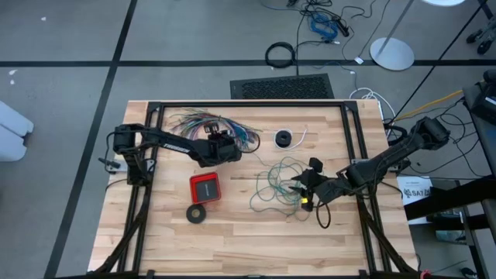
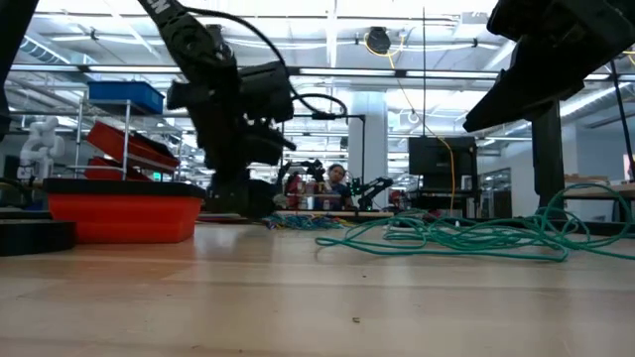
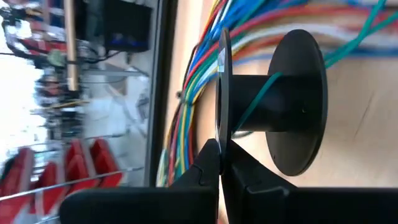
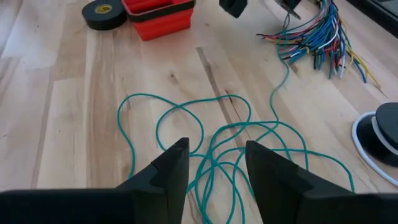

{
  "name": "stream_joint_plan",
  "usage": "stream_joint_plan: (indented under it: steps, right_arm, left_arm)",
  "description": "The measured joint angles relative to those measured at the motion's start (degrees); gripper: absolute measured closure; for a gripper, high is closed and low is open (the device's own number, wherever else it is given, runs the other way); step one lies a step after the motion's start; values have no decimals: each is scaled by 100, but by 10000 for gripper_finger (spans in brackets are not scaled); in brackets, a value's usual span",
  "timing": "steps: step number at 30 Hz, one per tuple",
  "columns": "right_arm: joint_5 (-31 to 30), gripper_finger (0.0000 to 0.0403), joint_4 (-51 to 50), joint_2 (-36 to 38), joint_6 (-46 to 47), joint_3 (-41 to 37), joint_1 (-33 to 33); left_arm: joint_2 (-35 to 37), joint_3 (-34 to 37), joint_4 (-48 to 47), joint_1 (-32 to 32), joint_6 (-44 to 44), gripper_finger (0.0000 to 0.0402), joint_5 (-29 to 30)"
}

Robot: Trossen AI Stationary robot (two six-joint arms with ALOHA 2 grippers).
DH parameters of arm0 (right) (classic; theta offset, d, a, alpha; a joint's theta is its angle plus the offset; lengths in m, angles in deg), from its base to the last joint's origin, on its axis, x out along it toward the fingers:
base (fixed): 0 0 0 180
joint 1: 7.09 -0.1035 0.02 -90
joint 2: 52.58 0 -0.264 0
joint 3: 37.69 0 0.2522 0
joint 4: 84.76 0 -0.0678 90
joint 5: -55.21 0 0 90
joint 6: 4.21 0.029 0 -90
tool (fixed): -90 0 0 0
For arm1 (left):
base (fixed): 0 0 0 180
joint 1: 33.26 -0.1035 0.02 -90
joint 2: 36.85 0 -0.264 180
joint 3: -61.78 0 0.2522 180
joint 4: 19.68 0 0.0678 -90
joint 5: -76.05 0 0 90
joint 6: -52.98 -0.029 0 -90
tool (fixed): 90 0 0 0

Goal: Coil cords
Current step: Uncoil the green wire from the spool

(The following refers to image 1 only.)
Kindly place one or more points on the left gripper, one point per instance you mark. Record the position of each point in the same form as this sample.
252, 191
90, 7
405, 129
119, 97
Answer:
219, 149

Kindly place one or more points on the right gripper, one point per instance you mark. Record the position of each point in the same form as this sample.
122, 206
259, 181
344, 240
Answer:
325, 190

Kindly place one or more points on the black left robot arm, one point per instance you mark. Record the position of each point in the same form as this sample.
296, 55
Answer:
176, 147

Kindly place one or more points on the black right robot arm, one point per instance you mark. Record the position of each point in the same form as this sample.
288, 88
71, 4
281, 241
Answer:
387, 162

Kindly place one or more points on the red square tray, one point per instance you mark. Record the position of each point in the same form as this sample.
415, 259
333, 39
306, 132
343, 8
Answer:
205, 188

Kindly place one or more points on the black floor vent grille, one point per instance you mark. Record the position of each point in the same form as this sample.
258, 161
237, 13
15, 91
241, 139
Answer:
283, 88

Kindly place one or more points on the black tape roll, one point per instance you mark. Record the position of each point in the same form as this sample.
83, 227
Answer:
189, 215

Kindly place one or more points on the white paper sign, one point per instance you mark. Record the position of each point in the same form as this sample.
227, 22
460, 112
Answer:
416, 192

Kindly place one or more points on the black side workbench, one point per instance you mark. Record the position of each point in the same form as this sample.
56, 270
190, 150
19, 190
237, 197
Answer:
445, 199

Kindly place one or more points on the white round lamp base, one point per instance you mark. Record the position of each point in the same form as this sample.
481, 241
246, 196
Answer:
391, 54

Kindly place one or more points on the black desk device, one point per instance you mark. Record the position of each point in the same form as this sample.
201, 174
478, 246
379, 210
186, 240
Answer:
484, 104

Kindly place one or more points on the black caster base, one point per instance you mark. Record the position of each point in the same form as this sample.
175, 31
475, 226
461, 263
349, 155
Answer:
484, 46

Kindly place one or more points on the white round lamp head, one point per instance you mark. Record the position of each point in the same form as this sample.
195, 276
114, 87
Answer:
443, 2

